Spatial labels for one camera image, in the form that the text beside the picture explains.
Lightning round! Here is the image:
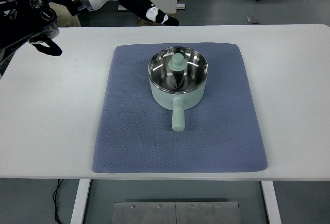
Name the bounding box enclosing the blue quilted mat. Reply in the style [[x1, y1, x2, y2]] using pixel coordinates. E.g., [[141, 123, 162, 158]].
[[92, 43, 268, 173]]

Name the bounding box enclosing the white table leg left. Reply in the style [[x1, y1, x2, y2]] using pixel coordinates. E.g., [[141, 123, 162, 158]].
[[70, 179, 91, 224]]

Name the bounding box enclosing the white table leg right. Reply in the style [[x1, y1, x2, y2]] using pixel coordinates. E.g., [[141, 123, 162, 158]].
[[261, 181, 282, 224]]

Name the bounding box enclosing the metal floor outlet plate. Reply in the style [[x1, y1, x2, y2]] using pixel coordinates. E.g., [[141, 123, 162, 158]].
[[246, 15, 261, 24]]

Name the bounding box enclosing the cardboard box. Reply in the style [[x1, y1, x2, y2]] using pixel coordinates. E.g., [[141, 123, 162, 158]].
[[138, 13, 176, 26]]

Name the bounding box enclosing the seated person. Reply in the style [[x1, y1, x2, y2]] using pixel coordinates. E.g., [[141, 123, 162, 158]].
[[49, 2, 81, 27]]

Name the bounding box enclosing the green pot with handle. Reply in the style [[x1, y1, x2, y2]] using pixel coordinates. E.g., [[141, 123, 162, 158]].
[[147, 46, 209, 132]]

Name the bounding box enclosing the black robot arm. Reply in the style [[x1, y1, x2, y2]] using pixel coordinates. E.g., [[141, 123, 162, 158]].
[[1, 0, 179, 61]]

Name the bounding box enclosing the white table leg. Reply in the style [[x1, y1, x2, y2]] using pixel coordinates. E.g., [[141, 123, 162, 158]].
[[70, 179, 91, 224], [261, 181, 282, 224]]

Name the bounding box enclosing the black floor cable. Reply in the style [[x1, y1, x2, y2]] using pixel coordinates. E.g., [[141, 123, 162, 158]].
[[52, 179, 65, 224]]

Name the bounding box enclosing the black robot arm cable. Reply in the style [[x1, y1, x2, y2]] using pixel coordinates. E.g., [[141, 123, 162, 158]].
[[28, 33, 63, 57]]

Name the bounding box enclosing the glass lid with green knob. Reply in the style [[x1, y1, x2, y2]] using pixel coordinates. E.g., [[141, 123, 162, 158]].
[[148, 46, 208, 94]]

